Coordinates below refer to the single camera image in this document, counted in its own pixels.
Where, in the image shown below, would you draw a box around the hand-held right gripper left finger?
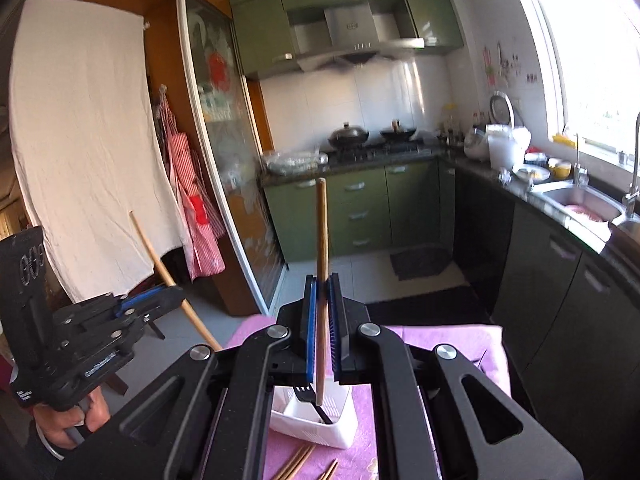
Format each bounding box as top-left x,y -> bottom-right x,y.
55,275 -> 321,480

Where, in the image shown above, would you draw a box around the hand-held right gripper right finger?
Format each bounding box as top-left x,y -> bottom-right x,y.
327,272 -> 583,480

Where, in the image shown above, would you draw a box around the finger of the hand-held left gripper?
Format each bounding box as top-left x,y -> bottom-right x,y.
112,284 -> 180,317
127,292 -> 185,331

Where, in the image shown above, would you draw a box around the wooden chopstick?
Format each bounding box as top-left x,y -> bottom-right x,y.
129,210 -> 223,353
315,178 -> 331,406

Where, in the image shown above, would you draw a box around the white plastic utensil holder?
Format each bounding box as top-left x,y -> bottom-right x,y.
270,380 -> 358,450

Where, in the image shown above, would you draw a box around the bunch of wooden chopsticks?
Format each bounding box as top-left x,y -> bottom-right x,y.
270,442 -> 341,480

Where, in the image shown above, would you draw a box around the person's left hand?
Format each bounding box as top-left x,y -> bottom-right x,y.
31,389 -> 112,461

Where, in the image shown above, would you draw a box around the black fork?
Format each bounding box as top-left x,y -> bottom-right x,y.
291,385 -> 332,423

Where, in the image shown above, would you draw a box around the red checked apron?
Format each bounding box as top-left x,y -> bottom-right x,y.
165,130 -> 226,281

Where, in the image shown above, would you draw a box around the small dark floor mat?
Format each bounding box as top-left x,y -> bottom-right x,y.
390,247 -> 453,281

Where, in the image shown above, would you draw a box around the green base cabinets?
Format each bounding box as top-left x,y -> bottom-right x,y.
262,160 -> 456,263

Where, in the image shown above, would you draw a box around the purple floral tablecloth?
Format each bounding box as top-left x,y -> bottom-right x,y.
222,315 -> 511,480

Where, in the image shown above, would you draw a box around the frosted glass sliding door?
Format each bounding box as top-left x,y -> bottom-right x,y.
175,0 -> 291,316

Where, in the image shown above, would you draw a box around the clear plastic bag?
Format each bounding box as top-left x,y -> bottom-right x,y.
260,149 -> 329,173

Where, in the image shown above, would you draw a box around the white hanging sheet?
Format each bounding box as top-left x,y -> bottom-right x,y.
9,0 -> 193,306

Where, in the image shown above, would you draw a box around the gas stove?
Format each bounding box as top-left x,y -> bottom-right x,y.
320,141 -> 427,157

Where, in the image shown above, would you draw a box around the blue red striped apron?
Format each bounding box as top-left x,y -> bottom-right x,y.
152,85 -> 177,161

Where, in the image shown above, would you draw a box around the black wok with lid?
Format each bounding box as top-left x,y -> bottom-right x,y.
327,121 -> 371,150

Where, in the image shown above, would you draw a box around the black open wok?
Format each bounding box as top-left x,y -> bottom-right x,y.
380,120 -> 418,143

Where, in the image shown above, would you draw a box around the dark kitchen countertop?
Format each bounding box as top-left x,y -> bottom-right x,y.
260,142 -> 640,311

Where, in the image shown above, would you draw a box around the dark base cabinets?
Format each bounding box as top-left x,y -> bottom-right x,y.
452,165 -> 640,480

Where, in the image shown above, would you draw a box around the small white cooker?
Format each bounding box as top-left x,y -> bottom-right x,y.
462,127 -> 491,163

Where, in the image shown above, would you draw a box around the oil bottle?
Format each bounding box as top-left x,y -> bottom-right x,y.
437,105 -> 463,146

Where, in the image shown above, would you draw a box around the white plate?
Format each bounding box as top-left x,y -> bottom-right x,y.
512,164 -> 551,184

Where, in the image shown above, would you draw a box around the large white rice cooker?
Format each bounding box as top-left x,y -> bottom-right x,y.
485,91 -> 532,171

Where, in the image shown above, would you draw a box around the steel sink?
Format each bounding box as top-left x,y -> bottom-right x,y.
532,182 -> 627,256

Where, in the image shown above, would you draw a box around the short steel tap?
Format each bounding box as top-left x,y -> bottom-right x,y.
572,132 -> 589,188

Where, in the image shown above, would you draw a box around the steel range hood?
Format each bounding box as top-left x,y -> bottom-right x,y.
287,2 -> 426,73

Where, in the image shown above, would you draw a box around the tall steel faucet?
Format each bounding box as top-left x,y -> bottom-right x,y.
622,112 -> 640,221

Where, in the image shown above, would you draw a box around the window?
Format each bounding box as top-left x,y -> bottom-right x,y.
515,0 -> 640,171

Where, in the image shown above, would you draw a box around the green wall cabinets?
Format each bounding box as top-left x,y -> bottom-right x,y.
230,0 -> 466,80

